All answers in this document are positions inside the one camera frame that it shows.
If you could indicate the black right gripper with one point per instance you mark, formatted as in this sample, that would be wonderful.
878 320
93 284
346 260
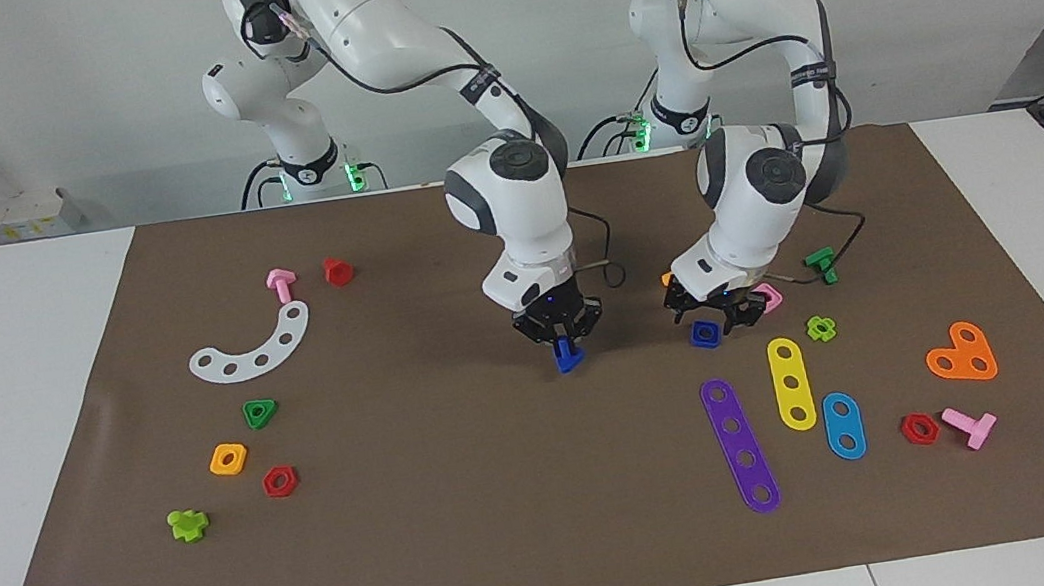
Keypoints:
552 304

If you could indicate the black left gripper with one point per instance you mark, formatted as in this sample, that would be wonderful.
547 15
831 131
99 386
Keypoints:
720 304

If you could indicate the blue square nut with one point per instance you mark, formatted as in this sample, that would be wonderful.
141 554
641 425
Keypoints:
696 343

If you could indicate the blue triangular-head screw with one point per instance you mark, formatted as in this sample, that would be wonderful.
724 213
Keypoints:
569 357

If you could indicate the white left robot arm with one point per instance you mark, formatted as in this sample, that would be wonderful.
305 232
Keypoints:
761 191

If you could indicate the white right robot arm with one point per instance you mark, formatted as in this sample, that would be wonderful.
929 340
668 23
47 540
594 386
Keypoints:
510 204

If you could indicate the orange toy screw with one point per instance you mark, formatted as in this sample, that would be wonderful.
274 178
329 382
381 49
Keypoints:
667 280

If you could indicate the pink square nut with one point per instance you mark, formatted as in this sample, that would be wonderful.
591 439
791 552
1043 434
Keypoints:
774 298

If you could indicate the lime green cross nut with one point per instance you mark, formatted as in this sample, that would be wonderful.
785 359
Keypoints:
829 323

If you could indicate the green toy screw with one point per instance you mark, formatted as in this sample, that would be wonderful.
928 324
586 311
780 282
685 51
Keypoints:
822 266

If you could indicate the red toy screw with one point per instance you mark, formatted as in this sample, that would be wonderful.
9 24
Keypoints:
338 273

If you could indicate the red hexagonal nut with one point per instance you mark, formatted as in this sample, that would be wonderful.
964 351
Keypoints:
934 430
291 485

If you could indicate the pink toy screw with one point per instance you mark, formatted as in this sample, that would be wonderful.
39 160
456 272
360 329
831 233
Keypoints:
282 284
973 427

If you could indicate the green triangular nut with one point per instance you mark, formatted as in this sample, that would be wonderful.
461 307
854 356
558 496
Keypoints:
249 410

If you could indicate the orange square nut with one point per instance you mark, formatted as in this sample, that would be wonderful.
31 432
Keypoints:
216 466

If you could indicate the lime green cross-head screw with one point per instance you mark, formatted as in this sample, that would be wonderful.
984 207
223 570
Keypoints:
186 526

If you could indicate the yellow three-hole strip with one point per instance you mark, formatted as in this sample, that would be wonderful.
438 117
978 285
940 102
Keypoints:
787 369

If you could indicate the purple four-hole strip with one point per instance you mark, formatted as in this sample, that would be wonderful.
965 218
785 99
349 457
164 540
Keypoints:
738 443

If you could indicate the blue two-hole strip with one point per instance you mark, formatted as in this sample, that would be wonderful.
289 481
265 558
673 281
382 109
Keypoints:
843 425

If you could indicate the brown table mat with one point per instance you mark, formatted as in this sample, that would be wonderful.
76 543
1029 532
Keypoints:
531 514

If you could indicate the orange heart-shaped plate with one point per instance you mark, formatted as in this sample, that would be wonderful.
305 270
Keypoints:
962 354

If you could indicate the white curved perforated strip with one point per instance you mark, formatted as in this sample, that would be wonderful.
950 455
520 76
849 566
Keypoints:
288 327

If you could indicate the white cardboard box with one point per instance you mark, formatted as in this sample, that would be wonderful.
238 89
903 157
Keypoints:
17 213

